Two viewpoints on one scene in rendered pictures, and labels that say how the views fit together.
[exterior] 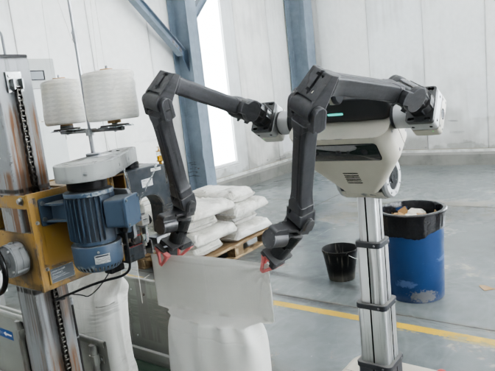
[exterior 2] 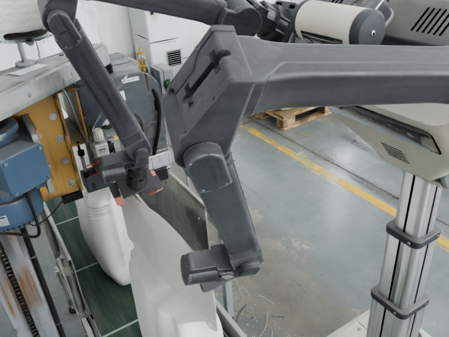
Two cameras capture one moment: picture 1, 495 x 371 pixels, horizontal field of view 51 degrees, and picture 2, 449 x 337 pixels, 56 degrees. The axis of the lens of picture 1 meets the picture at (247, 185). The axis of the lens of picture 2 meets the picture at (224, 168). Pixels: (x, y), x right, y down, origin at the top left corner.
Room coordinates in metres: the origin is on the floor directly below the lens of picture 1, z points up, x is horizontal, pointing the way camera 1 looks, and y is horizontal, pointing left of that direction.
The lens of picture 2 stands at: (0.95, -0.36, 1.70)
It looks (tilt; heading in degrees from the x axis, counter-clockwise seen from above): 30 degrees down; 23
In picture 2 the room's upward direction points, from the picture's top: 4 degrees counter-clockwise
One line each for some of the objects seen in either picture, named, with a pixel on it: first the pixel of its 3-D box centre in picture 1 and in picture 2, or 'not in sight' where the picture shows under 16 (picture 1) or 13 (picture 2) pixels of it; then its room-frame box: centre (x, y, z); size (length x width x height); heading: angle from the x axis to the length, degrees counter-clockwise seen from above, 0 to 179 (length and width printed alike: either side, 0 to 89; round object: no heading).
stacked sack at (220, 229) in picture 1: (201, 232); not in sight; (4.82, 0.49, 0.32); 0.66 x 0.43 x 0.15; 144
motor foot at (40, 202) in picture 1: (64, 209); not in sight; (1.59, 0.57, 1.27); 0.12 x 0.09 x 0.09; 142
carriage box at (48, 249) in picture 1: (58, 229); (2, 146); (1.74, 0.66, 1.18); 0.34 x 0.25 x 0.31; 142
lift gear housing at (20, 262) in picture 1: (12, 259); not in sight; (1.58, 0.76, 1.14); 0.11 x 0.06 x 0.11; 52
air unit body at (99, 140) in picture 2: (143, 224); (103, 152); (1.84, 0.39, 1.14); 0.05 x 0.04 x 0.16; 142
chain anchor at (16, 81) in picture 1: (15, 82); not in sight; (1.62, 0.66, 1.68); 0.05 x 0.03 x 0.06; 142
